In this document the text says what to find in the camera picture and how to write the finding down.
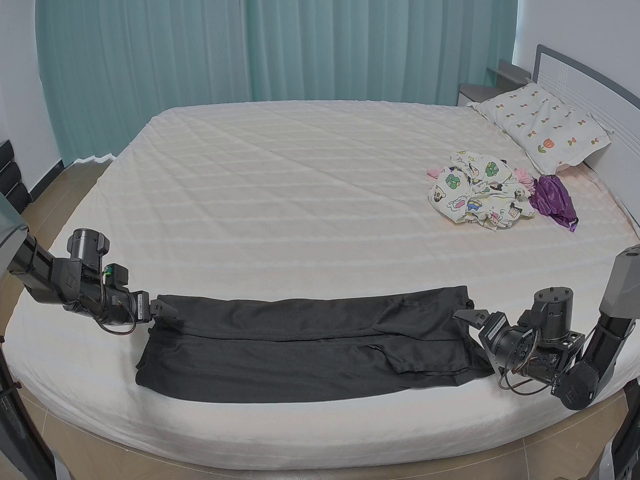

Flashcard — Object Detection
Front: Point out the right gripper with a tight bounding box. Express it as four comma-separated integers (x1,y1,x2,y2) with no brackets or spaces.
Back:
452,309,538,375

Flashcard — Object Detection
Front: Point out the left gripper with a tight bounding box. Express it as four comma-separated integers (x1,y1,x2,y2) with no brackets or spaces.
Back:
102,288,180,328

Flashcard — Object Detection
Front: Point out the black T-shirt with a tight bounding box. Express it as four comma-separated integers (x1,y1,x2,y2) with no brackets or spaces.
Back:
136,285,496,404

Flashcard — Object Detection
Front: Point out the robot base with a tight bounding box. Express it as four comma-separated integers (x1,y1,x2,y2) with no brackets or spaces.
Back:
597,440,618,480

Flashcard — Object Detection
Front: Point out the bed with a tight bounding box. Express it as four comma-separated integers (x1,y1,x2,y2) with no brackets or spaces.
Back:
2,43,640,469

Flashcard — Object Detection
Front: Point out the white printed pyjama top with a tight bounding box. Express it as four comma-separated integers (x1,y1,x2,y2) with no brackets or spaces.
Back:
427,150,537,232

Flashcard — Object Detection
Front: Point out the purple garment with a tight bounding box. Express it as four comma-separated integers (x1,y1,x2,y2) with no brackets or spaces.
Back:
529,175,580,234

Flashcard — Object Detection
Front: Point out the pink garment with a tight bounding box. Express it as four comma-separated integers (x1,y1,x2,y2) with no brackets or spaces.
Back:
426,166,537,190

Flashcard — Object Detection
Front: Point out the dark grey chest of drawers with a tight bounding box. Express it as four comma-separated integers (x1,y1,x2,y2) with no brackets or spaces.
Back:
0,139,28,214

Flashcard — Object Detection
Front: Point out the white printed pillow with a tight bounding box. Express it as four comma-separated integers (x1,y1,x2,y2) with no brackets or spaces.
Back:
467,82,613,174

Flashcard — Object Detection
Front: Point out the grey bedside table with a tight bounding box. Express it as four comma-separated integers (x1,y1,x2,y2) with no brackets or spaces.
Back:
457,59,532,105

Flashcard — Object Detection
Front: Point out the blue-green curtain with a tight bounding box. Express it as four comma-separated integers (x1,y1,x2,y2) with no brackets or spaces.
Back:
245,0,520,106
36,0,253,166

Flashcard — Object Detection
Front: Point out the black cable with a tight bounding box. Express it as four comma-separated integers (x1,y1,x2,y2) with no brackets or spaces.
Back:
497,368,553,395
94,318,137,338

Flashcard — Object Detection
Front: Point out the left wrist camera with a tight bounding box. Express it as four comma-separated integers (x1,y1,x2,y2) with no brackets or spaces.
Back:
102,264,132,291

